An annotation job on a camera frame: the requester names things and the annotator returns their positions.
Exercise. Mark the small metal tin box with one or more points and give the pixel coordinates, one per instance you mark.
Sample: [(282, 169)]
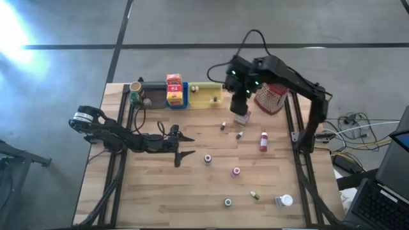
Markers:
[(243, 121)]

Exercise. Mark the green spice jar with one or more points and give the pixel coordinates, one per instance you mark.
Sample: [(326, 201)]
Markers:
[(135, 99)]

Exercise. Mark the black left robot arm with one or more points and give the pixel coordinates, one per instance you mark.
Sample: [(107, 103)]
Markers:
[(134, 142)]

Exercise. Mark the black power brick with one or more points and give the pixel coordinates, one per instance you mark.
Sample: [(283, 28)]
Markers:
[(346, 163)]

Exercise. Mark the red food colour bottle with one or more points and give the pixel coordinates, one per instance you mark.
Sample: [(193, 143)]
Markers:
[(263, 142)]

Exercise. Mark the blue plastic basket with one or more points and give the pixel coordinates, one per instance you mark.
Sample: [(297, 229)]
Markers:
[(186, 96)]

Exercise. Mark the yellow Corn Pops cereal box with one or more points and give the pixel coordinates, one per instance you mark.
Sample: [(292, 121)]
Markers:
[(174, 97)]

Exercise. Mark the laptop with blue screen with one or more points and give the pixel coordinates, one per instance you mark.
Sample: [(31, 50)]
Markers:
[(403, 140)]

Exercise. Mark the black side stand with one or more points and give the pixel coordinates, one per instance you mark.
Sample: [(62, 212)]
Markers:
[(19, 156)]

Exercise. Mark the red metal cheese grater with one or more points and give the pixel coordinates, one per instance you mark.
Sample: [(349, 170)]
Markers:
[(271, 99)]

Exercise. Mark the black aluminium table frame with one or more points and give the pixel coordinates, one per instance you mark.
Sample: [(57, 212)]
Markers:
[(207, 85)]

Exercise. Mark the dark grey plastic bin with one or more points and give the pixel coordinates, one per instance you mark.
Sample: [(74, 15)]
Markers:
[(156, 96)]

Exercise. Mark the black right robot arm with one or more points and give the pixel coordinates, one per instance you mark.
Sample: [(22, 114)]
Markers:
[(287, 73)]

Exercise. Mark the pink food colour bottle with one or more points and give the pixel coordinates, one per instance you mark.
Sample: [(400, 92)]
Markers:
[(236, 171)]

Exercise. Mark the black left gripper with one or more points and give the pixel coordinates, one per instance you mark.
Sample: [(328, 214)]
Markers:
[(167, 144)]

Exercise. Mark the black laptop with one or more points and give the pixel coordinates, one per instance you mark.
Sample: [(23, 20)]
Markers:
[(380, 207)]

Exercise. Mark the small yellow dropper bottle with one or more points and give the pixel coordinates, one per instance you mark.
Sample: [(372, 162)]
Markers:
[(254, 195)]

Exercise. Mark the yellow plastic bin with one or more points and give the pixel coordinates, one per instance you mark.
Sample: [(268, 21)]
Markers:
[(204, 96)]

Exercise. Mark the white-lid clear jar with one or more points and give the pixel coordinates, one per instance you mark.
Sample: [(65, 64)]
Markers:
[(285, 200)]

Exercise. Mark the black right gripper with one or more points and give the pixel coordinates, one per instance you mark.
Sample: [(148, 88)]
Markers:
[(239, 103)]

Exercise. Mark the green food colour bottle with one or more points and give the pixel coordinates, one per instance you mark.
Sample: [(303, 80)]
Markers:
[(227, 202)]

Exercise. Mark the small clear glass jar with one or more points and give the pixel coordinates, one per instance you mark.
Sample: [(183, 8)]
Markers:
[(147, 102)]

